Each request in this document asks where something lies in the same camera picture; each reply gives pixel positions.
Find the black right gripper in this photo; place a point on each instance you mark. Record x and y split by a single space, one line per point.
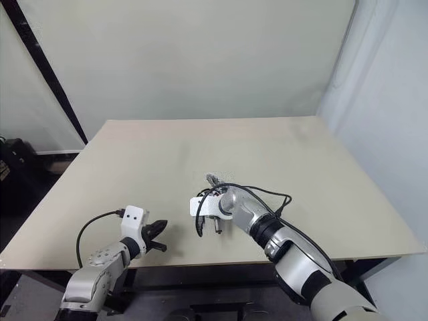
210 218

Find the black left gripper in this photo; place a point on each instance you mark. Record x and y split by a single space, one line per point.
148 237

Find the grey metal rotor housing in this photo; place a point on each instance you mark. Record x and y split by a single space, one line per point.
212 179

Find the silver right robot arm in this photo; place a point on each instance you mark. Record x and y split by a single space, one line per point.
301 261

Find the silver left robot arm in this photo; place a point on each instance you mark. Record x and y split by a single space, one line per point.
97 277

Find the black bag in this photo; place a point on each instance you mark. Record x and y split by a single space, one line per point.
16 157

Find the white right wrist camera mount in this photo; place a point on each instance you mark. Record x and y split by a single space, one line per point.
207 205

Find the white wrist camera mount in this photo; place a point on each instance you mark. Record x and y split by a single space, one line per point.
207 205
133 219

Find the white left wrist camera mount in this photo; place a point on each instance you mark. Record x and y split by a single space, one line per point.
133 219

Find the black table frame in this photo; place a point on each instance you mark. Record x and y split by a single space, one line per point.
200 277

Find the black diagonal frame bar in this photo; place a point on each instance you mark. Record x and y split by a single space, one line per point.
47 70

